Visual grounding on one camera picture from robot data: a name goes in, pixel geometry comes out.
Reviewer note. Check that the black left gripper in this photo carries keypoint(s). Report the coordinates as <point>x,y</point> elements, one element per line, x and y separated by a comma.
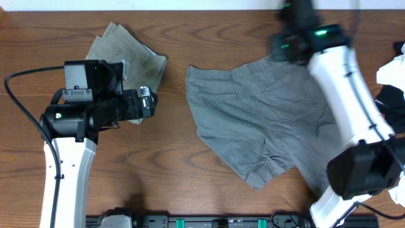
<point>146,107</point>

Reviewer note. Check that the white crumpled garment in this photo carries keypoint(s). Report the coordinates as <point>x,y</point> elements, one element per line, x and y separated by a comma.
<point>392,73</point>

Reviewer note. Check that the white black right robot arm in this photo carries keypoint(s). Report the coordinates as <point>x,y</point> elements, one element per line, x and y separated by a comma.
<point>373,157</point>

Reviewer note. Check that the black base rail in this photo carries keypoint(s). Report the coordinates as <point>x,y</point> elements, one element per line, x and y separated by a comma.
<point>121,217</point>

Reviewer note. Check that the grey shorts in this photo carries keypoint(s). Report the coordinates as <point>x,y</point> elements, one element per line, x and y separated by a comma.
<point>263,118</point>

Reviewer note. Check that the folded khaki shorts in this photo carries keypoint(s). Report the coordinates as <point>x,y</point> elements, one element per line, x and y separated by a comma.
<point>145,67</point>

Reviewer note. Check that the black garment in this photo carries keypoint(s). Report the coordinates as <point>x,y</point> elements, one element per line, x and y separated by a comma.
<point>390,102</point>

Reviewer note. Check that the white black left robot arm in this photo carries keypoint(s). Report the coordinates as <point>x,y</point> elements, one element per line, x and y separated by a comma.
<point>72,122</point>

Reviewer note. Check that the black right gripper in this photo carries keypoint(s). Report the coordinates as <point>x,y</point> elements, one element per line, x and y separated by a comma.
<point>280,52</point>

